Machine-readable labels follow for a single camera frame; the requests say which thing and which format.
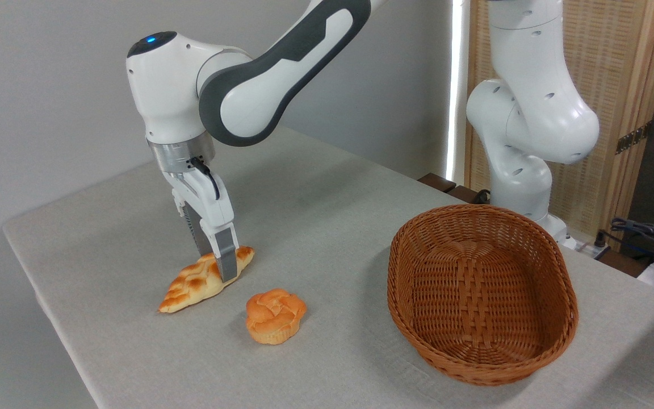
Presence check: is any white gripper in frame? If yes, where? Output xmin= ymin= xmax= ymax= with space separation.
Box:
xmin=163 ymin=168 xmax=240 ymax=283

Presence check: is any long braided bread loaf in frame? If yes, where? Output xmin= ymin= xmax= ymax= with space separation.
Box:
xmin=158 ymin=245 xmax=255 ymax=314

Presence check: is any round knotted bread bun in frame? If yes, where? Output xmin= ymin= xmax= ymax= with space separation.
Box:
xmin=246 ymin=289 xmax=308 ymax=345

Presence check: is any brown oval wicker basket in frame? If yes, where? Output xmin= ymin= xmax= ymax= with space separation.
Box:
xmin=387 ymin=204 xmax=579 ymax=387

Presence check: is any grey tablecloth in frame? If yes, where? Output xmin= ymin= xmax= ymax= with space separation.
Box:
xmin=2 ymin=128 xmax=654 ymax=409

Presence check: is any dark brown wooden block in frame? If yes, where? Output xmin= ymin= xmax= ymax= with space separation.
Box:
xmin=418 ymin=173 xmax=457 ymax=194
xmin=446 ymin=185 xmax=491 ymax=205

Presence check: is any metal screen hinge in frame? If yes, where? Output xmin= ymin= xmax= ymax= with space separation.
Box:
xmin=615 ymin=121 xmax=652 ymax=155

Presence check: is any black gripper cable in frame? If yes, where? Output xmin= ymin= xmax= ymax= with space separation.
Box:
xmin=190 ymin=157 xmax=221 ymax=201

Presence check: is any blue-grey cable bundle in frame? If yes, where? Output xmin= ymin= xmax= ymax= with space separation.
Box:
xmin=610 ymin=218 xmax=654 ymax=268

